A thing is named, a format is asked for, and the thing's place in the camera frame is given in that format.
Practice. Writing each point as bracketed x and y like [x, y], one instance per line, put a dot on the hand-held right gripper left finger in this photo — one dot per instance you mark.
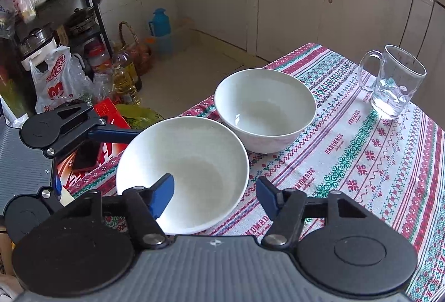
[163, 191]

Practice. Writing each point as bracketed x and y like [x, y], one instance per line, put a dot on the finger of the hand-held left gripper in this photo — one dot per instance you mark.
[52, 197]
[114, 135]

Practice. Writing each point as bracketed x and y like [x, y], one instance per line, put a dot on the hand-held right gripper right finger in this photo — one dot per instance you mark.
[267, 194]

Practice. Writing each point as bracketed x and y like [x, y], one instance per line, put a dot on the plain white bowl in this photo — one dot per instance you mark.
[194, 156]

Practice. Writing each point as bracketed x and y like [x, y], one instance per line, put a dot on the red printed carton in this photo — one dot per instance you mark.
[107, 114]

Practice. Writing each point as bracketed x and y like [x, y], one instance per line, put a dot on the green patterned bag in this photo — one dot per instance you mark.
[142, 116]

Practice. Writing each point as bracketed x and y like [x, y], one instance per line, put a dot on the yellow cooking oil bottle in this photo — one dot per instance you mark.
[125, 86]

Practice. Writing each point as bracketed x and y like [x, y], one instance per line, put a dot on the dark cooking oil bottle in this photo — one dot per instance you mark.
[134, 69]

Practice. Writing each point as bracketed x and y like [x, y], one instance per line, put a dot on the white red printed plastic bag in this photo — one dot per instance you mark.
[55, 86]

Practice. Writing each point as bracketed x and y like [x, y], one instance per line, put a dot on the plastic jar with red lid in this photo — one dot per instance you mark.
[99, 57]

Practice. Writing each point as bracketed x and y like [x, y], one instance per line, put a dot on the brown wicker basket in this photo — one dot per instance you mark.
[139, 55]

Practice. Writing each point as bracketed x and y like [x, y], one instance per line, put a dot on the white bowl with faint pink pattern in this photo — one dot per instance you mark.
[264, 104]

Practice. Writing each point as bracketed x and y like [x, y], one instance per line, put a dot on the white cloth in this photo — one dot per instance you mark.
[8, 288]

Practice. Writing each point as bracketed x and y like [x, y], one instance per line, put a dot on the red green patterned tablecloth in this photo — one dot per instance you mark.
[365, 156]

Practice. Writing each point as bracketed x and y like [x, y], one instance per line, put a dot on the white kitchen appliance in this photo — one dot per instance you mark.
[38, 52]

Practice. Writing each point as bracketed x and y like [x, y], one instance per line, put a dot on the dark cooking pot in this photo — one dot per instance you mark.
[80, 20]

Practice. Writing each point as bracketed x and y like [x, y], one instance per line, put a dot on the blue thermos jug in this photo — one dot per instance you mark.
[161, 24]

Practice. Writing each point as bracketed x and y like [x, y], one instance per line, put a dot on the black metal shelf rack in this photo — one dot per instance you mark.
[99, 13]

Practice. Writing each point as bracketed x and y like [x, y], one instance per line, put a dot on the clear glass mug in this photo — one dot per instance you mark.
[393, 97]

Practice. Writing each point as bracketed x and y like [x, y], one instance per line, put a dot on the white kitchen cabinet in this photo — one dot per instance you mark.
[288, 10]

